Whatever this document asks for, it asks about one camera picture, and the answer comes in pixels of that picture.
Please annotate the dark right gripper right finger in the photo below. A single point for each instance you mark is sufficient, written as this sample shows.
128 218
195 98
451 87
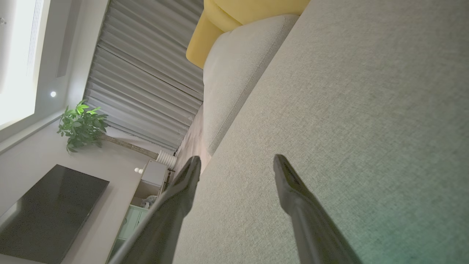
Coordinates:
311 227

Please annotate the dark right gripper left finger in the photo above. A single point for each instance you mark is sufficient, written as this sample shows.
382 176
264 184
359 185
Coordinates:
165 220

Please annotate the grey figurine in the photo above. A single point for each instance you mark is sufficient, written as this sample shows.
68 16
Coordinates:
151 201

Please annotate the white media cabinet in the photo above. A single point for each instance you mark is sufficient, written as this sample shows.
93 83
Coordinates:
154 173

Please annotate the small white ornament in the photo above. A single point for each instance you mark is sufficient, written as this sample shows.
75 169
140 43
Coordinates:
138 170

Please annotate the white ribbed plant pot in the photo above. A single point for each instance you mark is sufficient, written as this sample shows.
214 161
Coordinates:
166 159

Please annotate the black flat television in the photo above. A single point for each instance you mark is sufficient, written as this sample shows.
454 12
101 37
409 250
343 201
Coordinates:
47 212

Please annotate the grey fabric sofa seat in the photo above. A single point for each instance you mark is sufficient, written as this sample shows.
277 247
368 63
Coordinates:
348 110

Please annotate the green potted plant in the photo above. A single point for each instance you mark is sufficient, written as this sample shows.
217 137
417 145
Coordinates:
82 126

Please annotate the grey pleated curtain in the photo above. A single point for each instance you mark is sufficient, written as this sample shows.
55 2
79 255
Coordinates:
146 73

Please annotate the grey sofa chaise cushion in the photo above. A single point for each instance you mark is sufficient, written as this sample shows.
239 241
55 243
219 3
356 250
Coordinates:
238 73

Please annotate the yellow sofa cushion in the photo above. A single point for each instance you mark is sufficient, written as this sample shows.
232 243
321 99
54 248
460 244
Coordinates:
205 40

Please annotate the white ceiling air vent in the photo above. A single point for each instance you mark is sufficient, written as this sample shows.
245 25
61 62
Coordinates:
34 33

